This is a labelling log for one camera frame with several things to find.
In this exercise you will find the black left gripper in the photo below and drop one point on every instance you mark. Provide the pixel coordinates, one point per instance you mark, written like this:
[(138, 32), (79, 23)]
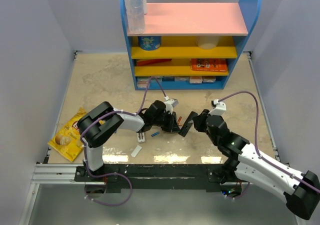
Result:
[(172, 119)]

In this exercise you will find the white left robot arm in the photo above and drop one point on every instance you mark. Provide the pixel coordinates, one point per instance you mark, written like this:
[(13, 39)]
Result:
[(97, 126)]

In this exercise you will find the white tissue pack right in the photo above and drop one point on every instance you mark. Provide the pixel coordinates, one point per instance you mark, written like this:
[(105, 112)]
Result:
[(208, 79)]

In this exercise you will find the clear plastic bottle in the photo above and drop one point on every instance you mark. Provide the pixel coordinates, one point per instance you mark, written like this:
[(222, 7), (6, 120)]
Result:
[(135, 16)]

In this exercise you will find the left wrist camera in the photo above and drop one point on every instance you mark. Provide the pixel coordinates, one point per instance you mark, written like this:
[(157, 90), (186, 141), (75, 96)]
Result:
[(170, 103)]

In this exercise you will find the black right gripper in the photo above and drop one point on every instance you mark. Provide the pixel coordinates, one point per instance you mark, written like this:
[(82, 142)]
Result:
[(199, 120)]

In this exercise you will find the red white tissue pack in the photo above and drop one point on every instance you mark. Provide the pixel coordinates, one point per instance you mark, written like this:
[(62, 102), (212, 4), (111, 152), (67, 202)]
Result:
[(143, 82)]

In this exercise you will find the blue shelf unit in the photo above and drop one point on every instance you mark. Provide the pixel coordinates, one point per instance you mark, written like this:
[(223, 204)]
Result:
[(179, 25)]

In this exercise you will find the yellow chips bag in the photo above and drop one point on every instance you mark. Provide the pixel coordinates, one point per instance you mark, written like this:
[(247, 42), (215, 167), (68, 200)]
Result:
[(67, 140)]

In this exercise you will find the white battery cover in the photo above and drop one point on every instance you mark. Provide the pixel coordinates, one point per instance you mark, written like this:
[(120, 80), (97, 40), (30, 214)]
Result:
[(136, 151)]

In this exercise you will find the orange box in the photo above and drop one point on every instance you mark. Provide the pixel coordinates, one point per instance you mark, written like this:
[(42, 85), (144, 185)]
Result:
[(209, 64)]

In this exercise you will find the green tissue pack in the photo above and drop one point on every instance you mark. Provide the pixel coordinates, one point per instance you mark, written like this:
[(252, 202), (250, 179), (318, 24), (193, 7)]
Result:
[(155, 79)]

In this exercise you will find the red battery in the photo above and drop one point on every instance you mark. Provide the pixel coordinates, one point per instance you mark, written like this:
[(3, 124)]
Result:
[(179, 120)]

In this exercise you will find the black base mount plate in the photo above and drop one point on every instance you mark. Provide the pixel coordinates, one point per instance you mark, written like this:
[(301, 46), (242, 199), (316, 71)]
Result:
[(208, 177)]

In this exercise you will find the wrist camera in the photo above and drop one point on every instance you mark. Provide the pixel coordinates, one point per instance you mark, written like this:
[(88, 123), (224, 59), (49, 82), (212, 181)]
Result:
[(218, 108), (170, 103)]

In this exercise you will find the white remote control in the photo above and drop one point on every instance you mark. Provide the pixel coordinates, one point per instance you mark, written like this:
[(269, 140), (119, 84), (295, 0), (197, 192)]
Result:
[(141, 137)]

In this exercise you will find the red flat book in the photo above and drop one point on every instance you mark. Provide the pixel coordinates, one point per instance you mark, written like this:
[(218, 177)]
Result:
[(149, 62)]

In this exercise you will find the black remote control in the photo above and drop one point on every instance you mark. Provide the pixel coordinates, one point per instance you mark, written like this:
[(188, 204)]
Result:
[(187, 124)]

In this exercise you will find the blue tissue pack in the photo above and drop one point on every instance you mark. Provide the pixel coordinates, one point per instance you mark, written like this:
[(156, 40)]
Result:
[(168, 78)]

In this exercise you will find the red tissue pack right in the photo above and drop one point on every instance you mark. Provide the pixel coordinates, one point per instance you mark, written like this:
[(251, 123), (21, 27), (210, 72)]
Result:
[(195, 79)]

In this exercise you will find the blue cartoon can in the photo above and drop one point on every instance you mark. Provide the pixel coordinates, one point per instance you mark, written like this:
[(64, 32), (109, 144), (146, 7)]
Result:
[(149, 43)]

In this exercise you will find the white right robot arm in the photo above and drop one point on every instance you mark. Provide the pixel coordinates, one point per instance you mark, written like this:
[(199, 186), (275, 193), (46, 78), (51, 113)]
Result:
[(299, 190)]

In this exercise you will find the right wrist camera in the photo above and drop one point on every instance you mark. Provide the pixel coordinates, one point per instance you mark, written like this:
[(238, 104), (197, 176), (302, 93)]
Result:
[(218, 108)]

